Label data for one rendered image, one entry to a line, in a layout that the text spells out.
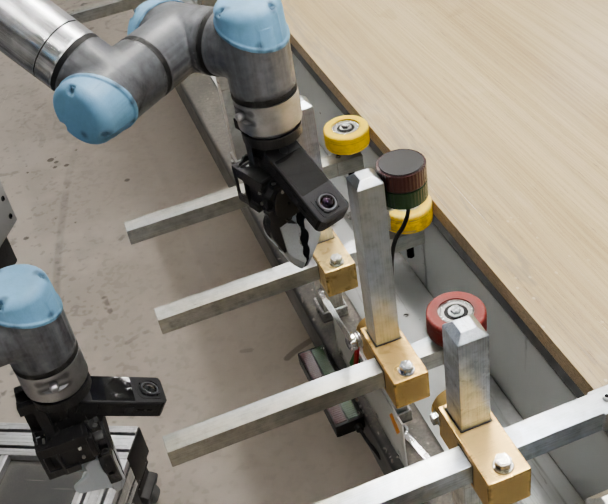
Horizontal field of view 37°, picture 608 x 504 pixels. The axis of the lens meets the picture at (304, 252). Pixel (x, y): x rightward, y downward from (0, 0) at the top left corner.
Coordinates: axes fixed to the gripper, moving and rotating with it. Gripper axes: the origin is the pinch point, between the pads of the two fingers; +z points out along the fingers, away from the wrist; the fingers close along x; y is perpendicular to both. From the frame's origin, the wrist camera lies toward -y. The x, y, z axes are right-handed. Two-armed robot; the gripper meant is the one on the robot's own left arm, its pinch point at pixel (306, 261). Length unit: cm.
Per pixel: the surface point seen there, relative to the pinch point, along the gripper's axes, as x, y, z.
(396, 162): -10.4, -7.3, -12.9
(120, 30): -114, 291, 101
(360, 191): -4.5, -7.2, -12.0
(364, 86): -47, 41, 11
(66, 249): -18, 165, 101
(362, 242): -4.2, -6.8, -4.2
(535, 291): -23.7, -17.8, 10.9
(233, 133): -31, 64, 22
